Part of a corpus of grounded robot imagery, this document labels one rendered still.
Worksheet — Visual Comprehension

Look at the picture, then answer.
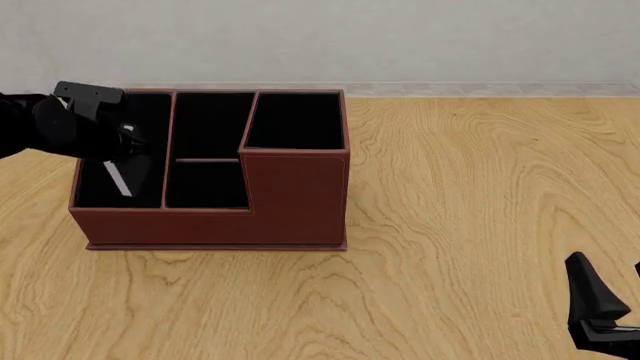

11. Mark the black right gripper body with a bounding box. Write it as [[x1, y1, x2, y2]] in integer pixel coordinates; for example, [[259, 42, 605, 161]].
[[568, 316, 640, 360]]

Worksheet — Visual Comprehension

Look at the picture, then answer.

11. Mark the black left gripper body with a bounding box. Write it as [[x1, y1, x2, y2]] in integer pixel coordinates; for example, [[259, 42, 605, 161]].
[[115, 121, 151, 158]]

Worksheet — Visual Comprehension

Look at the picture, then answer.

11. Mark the red-brown desk caddy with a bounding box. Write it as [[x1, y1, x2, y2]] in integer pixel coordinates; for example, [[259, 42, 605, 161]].
[[67, 87, 351, 252]]

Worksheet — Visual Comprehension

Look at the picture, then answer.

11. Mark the small flat plate on stalk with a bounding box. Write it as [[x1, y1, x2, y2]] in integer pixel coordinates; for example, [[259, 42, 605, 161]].
[[52, 80, 127, 114]]

